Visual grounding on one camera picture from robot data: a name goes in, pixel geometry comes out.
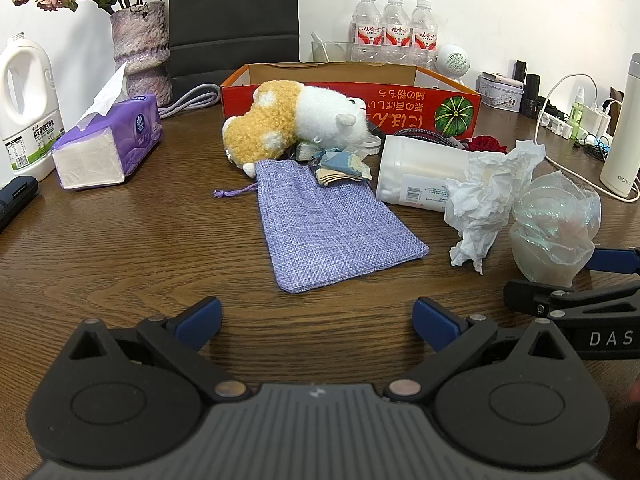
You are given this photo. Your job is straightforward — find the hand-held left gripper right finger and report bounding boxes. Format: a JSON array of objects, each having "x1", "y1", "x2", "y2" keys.
[{"x1": 389, "y1": 296, "x2": 583, "y2": 403}]

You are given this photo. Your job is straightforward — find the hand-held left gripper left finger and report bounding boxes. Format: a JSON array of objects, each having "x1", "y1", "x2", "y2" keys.
[{"x1": 67, "y1": 296, "x2": 248, "y2": 403}]

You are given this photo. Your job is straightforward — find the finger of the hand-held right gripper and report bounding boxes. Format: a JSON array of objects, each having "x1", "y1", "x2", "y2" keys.
[
  {"x1": 503, "y1": 279, "x2": 640, "y2": 322},
  {"x1": 585, "y1": 246, "x2": 640, "y2": 277}
]

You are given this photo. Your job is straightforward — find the iridescent clear plastic bag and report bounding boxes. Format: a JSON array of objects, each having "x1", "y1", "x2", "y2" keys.
[{"x1": 510, "y1": 170, "x2": 601, "y2": 288}]

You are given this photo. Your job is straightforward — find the white tissue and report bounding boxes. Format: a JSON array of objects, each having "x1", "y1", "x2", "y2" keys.
[{"x1": 444, "y1": 140, "x2": 547, "y2": 276}]

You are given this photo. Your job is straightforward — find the purple woven drawstring pouch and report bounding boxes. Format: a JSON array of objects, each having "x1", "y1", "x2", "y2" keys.
[{"x1": 214, "y1": 159, "x2": 430, "y2": 293}]

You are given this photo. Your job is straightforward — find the white cylindrical plastic container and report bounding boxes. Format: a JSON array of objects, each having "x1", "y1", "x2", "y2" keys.
[{"x1": 375, "y1": 135, "x2": 473, "y2": 212}]

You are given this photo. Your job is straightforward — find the red fabric rose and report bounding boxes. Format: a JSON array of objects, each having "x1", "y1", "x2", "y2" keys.
[{"x1": 467, "y1": 135, "x2": 508, "y2": 155}]

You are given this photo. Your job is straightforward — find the blue and beige packet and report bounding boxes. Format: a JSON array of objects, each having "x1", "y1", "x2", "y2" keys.
[{"x1": 309, "y1": 147, "x2": 372, "y2": 187}]

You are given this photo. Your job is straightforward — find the orange cardboard box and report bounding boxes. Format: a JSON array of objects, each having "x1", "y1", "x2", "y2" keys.
[{"x1": 220, "y1": 62, "x2": 482, "y2": 141}]

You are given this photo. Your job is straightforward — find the yellow and white plush toy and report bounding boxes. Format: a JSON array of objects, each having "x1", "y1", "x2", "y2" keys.
[{"x1": 221, "y1": 80, "x2": 381, "y2": 178}]

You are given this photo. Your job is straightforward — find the white thermos flask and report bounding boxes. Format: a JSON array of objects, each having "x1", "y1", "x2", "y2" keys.
[{"x1": 599, "y1": 52, "x2": 640, "y2": 203}]

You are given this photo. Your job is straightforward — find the white charger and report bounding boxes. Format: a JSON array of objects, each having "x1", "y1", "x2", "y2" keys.
[{"x1": 582, "y1": 102, "x2": 612, "y2": 136}]

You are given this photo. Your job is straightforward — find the white power strip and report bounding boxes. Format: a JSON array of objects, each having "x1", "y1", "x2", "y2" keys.
[{"x1": 537, "y1": 111, "x2": 576, "y2": 138}]

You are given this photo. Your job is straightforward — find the green spray bottle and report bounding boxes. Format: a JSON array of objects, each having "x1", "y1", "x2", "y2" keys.
[{"x1": 570, "y1": 86, "x2": 587, "y2": 143}]

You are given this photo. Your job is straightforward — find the purple tissue pack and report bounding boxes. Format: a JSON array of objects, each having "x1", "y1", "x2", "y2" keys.
[{"x1": 51, "y1": 62, "x2": 164, "y2": 191}]

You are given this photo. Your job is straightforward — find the small clear packet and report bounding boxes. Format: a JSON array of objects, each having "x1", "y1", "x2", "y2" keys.
[{"x1": 294, "y1": 140, "x2": 323, "y2": 162}]

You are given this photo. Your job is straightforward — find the silver tin box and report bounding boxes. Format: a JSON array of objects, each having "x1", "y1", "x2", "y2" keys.
[{"x1": 475, "y1": 72, "x2": 525, "y2": 110}]

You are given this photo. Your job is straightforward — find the dark flat device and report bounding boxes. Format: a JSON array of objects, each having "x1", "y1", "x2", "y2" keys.
[{"x1": 0, "y1": 176, "x2": 40, "y2": 233}]

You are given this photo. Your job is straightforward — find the white round speaker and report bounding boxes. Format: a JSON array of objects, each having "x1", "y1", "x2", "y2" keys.
[{"x1": 434, "y1": 43, "x2": 471, "y2": 86}]

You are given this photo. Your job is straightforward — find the white plastic jug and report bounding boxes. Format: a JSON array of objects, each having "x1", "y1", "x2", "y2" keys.
[{"x1": 0, "y1": 32, "x2": 66, "y2": 181}]

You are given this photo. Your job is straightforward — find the clear water bottle red label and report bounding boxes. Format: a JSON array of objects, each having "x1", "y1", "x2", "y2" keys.
[
  {"x1": 410, "y1": 0, "x2": 440, "y2": 68},
  {"x1": 350, "y1": 0, "x2": 385, "y2": 63},
  {"x1": 382, "y1": 0, "x2": 413, "y2": 65}
]

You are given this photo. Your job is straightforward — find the clear glass cup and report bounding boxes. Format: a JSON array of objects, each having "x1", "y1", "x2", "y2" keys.
[{"x1": 311, "y1": 40, "x2": 351, "y2": 63}]

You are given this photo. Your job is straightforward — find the black chair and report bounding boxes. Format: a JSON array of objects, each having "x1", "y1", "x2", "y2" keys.
[{"x1": 167, "y1": 0, "x2": 301, "y2": 78}]

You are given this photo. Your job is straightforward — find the black cable bundle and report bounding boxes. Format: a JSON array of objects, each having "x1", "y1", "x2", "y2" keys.
[{"x1": 575, "y1": 132, "x2": 611, "y2": 161}]

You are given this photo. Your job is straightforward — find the white cable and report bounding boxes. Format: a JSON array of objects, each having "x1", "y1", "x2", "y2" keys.
[{"x1": 534, "y1": 74, "x2": 640, "y2": 201}]

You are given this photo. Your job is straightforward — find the lilac cable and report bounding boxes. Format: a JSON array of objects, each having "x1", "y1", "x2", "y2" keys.
[{"x1": 157, "y1": 84, "x2": 223, "y2": 120}]

